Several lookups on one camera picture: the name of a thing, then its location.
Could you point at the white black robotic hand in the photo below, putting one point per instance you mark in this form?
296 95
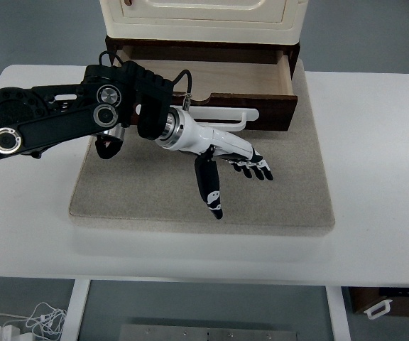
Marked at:
183 133

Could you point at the dark wooden drawer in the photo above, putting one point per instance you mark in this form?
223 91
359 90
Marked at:
225 77

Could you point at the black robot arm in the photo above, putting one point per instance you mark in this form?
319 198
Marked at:
36 119

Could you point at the cream white upper cabinet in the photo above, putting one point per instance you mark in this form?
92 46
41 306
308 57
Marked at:
258 22

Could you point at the beige fabric platform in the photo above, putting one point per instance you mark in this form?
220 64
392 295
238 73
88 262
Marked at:
146 188

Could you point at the white table leg left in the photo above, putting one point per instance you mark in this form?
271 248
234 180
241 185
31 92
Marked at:
75 311

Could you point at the white table leg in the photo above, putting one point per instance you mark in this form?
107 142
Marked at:
75 311
337 313

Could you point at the white table leg right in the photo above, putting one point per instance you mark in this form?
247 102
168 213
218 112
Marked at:
337 313

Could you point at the white power adapter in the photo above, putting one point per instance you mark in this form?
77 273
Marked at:
9 333

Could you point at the white drawer handle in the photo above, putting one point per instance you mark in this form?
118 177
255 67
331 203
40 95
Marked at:
223 118

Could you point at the brown box with white handle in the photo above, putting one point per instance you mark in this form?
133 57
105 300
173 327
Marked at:
375 302

